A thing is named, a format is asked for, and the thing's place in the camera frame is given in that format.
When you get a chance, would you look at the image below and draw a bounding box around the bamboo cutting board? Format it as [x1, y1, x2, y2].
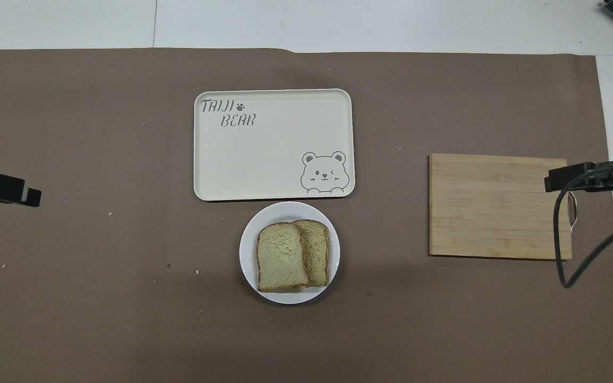
[428, 153, 574, 261]

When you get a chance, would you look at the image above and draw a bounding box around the white round plate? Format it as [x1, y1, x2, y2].
[239, 201, 341, 305]

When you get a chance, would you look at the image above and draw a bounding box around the bread slice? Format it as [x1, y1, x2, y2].
[256, 222, 311, 293]
[292, 219, 331, 288]

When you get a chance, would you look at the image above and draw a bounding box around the black cable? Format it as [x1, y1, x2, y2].
[553, 165, 613, 289]

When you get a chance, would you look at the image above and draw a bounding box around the cream tray with bear print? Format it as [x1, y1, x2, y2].
[194, 88, 355, 202]

